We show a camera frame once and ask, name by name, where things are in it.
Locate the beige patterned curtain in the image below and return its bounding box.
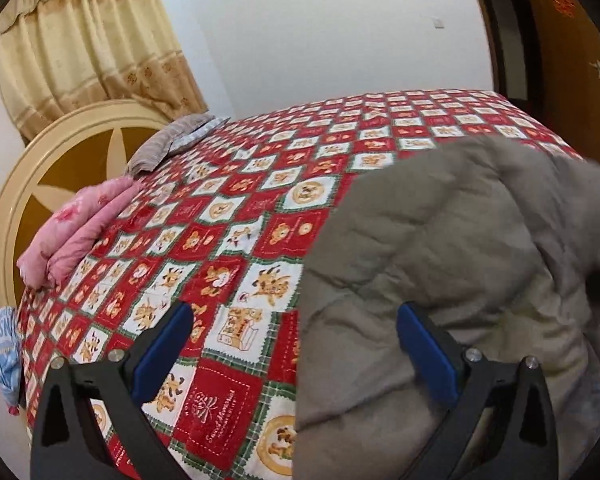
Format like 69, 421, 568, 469
0, 0, 209, 142

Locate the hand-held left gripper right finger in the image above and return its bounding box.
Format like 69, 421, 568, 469
396, 302, 561, 480

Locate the light patterned pillow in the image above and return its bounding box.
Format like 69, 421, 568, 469
169, 117, 231, 154

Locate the dark wooden door frame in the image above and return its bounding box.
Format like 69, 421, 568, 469
462, 0, 527, 104

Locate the cream wooden headboard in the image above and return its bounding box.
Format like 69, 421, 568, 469
0, 100, 174, 307

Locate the grey pillow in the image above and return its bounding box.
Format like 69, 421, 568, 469
127, 112, 217, 176

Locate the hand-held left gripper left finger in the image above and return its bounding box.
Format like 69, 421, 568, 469
30, 301, 196, 480

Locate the light blue printed cloth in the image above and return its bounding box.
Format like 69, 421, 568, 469
0, 306, 24, 417

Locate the brown wooden door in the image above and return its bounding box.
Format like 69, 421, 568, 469
522, 0, 600, 137

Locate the red printed checkered blanket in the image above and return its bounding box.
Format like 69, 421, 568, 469
17, 89, 588, 480

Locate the grey puffer jacket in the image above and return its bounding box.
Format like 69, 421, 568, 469
292, 135, 600, 480

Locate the pink folded blanket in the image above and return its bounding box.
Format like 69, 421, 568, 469
17, 177, 144, 289

